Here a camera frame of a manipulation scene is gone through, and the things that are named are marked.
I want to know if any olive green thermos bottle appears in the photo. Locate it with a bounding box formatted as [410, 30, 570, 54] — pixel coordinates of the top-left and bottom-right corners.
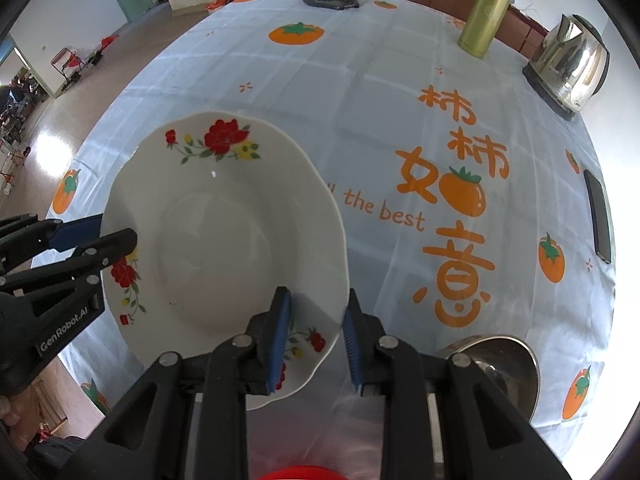
[457, 0, 516, 59]

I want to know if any stainless steel electric kettle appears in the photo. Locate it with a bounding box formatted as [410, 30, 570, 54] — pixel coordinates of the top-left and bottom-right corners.
[522, 13, 611, 121]

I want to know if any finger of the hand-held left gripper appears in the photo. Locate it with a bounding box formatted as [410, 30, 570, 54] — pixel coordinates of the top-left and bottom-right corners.
[0, 228, 138, 311]
[0, 214, 103, 275]

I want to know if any light blue persimmon print tablecloth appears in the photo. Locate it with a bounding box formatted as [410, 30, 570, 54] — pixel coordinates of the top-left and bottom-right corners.
[30, 0, 618, 466]

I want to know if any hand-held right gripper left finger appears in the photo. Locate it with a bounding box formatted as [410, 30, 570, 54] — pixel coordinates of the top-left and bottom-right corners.
[90, 286, 293, 480]

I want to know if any red plastic bowl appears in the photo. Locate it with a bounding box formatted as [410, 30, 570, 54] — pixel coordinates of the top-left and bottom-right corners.
[249, 387, 436, 480]

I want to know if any black smartphone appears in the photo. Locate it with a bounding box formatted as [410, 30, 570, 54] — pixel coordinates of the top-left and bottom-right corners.
[583, 170, 613, 265]

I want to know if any white plate with red flowers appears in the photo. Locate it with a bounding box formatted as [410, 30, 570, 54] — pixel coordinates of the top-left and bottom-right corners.
[100, 110, 351, 411]

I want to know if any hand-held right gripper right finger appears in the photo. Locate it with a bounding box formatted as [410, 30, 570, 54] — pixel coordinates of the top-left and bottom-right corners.
[342, 287, 573, 480]

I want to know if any stainless steel bowl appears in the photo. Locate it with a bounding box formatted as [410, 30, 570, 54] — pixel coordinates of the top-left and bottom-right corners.
[442, 334, 541, 423]

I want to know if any person's left hand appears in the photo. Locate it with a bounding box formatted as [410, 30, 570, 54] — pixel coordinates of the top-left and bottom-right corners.
[0, 392, 32, 443]

